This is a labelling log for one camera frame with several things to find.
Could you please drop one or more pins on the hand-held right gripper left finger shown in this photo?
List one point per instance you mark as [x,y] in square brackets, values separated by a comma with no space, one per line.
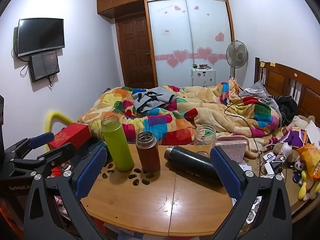
[90,173]

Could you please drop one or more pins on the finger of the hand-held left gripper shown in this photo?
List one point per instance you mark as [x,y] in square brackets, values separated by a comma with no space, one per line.
[57,155]
[41,138]

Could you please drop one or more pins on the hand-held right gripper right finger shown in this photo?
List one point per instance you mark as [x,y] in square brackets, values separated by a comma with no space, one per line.
[226,175]

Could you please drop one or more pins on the black cup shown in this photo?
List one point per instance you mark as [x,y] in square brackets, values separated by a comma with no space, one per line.
[190,162]

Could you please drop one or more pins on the green cup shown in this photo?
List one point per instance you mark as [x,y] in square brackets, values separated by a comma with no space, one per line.
[117,145]

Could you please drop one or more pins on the brown cup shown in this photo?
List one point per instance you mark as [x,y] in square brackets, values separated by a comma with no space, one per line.
[148,152]

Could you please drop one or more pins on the red box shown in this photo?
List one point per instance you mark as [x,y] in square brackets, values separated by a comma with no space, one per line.
[70,133]

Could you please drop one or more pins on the dark teal object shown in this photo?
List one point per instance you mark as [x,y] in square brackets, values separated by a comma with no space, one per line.
[108,155]

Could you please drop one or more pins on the pink dotted pouch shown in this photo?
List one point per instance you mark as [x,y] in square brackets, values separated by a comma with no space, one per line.
[232,148]

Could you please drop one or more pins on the yellow curved tube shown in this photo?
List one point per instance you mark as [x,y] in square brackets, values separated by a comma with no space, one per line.
[56,115]

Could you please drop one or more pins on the clear glass jar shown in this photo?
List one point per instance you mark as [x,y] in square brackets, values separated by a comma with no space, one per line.
[205,136]

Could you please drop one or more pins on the colourful patchwork blanket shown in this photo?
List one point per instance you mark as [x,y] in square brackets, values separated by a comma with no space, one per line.
[215,110]

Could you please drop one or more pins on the small white bottle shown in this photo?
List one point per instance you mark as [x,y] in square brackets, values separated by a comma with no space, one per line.
[287,148]

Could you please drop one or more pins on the small black monitor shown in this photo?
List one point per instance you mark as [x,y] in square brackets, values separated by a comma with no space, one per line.
[45,65]

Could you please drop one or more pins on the purple cloth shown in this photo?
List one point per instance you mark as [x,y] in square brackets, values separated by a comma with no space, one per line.
[295,137]

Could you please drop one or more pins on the yellow plush toy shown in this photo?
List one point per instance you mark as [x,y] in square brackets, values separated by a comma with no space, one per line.
[308,187]

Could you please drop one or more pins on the orange snack bag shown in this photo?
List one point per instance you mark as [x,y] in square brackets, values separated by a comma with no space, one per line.
[310,157]

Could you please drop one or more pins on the grey striped pillow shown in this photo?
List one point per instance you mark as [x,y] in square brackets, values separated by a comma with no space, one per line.
[257,90]

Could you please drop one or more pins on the black bag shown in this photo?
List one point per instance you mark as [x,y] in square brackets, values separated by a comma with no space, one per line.
[287,106]

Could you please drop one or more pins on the beige plush toy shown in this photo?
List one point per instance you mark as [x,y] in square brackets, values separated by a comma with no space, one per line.
[301,121]

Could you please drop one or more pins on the white paper box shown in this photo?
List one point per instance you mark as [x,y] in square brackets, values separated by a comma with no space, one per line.
[313,133]

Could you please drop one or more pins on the grey printed cloth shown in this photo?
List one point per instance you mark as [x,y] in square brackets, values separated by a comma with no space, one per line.
[152,98]

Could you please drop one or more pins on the white suitcase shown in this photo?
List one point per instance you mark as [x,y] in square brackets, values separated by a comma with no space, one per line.
[203,78]

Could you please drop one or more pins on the wooden headboard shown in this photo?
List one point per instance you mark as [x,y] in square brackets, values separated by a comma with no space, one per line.
[280,80]

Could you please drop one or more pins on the standing fan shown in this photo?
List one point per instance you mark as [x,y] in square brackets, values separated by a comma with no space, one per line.
[237,53]

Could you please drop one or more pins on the brown wooden door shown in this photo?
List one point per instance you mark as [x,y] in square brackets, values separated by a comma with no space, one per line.
[136,55]

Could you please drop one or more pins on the wardrobe with heart stickers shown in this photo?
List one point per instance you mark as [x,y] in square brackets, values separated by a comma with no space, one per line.
[190,25]

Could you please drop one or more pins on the black wall television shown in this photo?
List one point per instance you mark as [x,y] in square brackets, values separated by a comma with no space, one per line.
[41,36]

